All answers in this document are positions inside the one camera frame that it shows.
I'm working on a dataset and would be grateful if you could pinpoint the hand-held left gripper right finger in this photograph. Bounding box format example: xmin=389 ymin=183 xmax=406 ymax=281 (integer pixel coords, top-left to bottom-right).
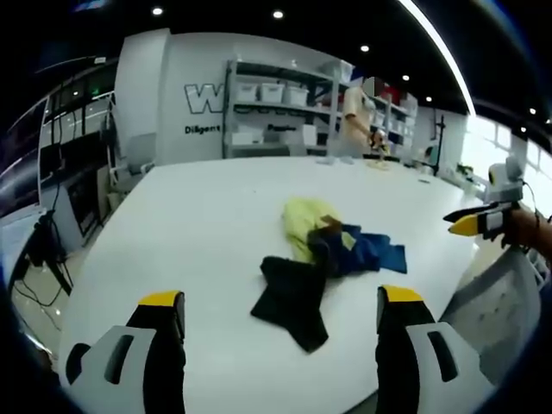
xmin=374 ymin=284 xmax=497 ymax=414

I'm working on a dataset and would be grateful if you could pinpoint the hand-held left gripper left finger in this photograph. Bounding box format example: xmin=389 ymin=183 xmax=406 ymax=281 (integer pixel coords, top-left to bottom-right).
xmin=64 ymin=291 xmax=188 ymax=414

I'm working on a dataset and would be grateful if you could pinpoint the blue garment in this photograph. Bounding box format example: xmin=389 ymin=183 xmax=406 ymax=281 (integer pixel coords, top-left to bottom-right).
xmin=327 ymin=223 xmax=409 ymax=278

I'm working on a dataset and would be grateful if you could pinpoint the black garment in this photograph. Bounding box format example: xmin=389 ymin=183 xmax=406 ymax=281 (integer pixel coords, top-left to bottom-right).
xmin=249 ymin=254 xmax=331 ymax=354

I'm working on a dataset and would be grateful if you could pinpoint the dark brown garment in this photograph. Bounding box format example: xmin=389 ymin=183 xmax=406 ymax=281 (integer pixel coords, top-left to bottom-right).
xmin=306 ymin=215 xmax=347 ymax=278

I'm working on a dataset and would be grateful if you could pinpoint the yellow-green garment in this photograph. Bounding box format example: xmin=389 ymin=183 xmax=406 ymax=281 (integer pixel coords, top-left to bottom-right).
xmin=282 ymin=197 xmax=345 ymax=262

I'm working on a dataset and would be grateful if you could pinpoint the person's right hand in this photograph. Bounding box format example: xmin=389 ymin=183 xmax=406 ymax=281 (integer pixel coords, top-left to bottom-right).
xmin=499 ymin=206 xmax=540 ymax=250

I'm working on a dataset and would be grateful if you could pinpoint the black stand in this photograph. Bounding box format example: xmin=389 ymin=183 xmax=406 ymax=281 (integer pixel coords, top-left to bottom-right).
xmin=420 ymin=114 xmax=448 ymax=176

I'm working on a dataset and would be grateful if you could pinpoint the grey mesh chair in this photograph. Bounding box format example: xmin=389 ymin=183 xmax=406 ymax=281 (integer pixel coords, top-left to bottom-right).
xmin=437 ymin=248 xmax=548 ymax=386

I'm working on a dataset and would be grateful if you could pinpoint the ceiling light strip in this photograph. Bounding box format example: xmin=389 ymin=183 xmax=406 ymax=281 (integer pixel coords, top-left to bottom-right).
xmin=398 ymin=0 xmax=476 ymax=116

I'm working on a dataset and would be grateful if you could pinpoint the grey metal shelf unit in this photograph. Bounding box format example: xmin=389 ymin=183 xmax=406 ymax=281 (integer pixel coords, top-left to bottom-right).
xmin=223 ymin=58 xmax=420 ymax=160

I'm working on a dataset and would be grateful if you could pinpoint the light grey office chair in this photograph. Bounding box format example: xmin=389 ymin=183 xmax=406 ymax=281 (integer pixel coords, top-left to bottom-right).
xmin=122 ymin=132 xmax=157 ymax=176

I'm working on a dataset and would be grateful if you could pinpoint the row of white storage bins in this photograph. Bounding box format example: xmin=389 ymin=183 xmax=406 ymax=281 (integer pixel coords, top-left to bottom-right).
xmin=235 ymin=60 xmax=416 ymax=147

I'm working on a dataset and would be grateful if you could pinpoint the group of ceiling spot lights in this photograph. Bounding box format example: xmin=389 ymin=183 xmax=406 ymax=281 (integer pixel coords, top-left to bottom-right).
xmin=151 ymin=6 xmax=538 ymax=134

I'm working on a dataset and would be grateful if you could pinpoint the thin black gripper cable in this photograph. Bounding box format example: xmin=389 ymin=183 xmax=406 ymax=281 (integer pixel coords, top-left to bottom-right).
xmin=520 ymin=179 xmax=543 ymax=219

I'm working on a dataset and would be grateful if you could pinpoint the black cable bundle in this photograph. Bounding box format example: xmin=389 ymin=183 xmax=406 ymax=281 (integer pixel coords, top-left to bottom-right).
xmin=23 ymin=209 xmax=75 ymax=303

